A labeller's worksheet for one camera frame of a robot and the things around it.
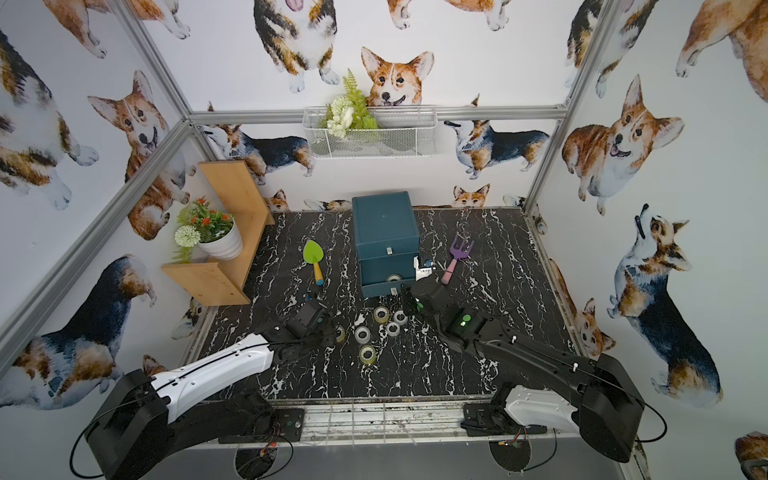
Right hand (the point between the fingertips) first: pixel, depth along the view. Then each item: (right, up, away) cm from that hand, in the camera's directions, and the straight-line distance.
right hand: (414, 277), depth 79 cm
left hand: (-23, -15, +7) cm, 29 cm away
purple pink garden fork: (+17, +4, +28) cm, 33 cm away
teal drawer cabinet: (-7, +9, +6) cm, 13 cm away
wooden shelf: (-53, -2, +6) cm, 54 cm away
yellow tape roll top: (-10, -13, +13) cm, 21 cm away
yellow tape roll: (-21, -18, +8) cm, 29 cm away
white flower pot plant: (-62, +11, +16) cm, 65 cm away
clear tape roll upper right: (-4, -14, +13) cm, 20 cm away
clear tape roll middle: (-6, -17, +11) cm, 21 cm away
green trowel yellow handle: (-36, +5, +31) cm, 47 cm away
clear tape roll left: (-15, -18, +9) cm, 25 cm away
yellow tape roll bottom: (-13, -23, +6) cm, 27 cm away
